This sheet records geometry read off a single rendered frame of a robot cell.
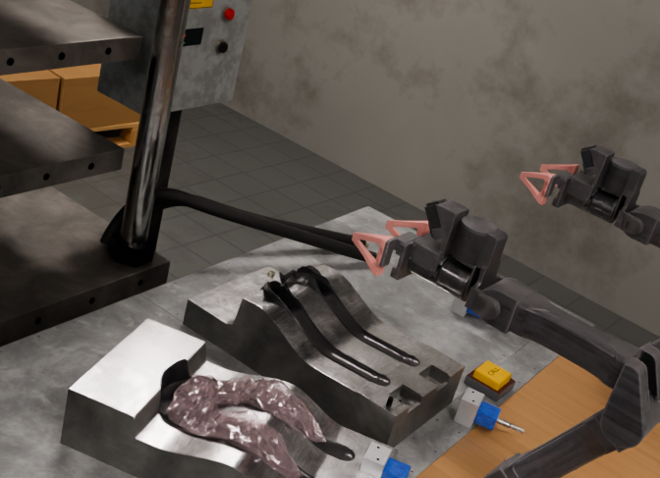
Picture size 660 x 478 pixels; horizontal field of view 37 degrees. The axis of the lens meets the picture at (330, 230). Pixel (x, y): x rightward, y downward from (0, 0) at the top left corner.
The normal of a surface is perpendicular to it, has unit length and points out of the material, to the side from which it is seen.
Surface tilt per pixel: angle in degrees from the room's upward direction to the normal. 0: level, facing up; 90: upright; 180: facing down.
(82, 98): 90
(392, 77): 90
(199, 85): 90
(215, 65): 90
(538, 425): 0
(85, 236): 0
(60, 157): 0
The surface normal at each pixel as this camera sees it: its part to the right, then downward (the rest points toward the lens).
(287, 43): -0.60, 0.21
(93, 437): -0.32, 0.34
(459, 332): 0.24, -0.87
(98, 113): 0.73, 0.45
